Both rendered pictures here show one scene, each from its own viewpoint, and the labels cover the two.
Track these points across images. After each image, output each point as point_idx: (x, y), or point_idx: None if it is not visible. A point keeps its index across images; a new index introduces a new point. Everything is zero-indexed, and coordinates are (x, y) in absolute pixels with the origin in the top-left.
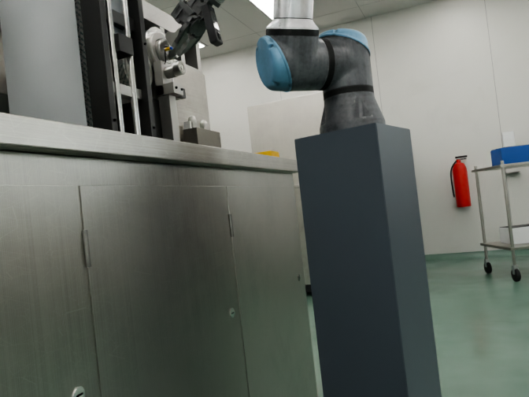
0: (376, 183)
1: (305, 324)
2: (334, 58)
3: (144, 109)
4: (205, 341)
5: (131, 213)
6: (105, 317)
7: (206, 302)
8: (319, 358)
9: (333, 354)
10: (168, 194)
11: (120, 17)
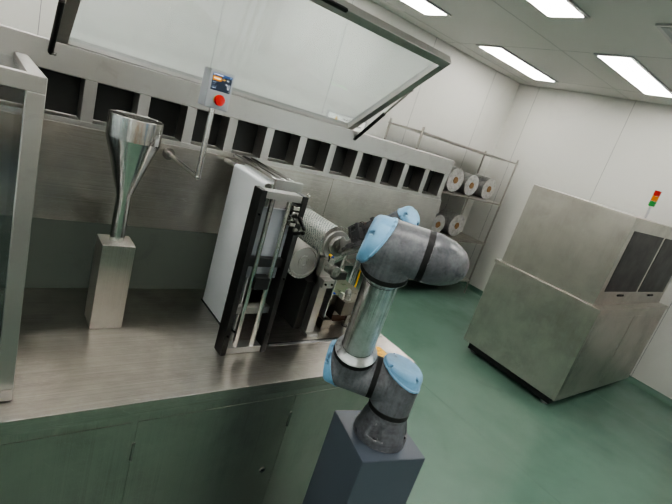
0: (346, 495)
1: None
2: (374, 390)
3: (266, 320)
4: (223, 486)
5: (178, 428)
6: (135, 480)
7: (235, 466)
8: None
9: None
10: (221, 412)
11: (267, 262)
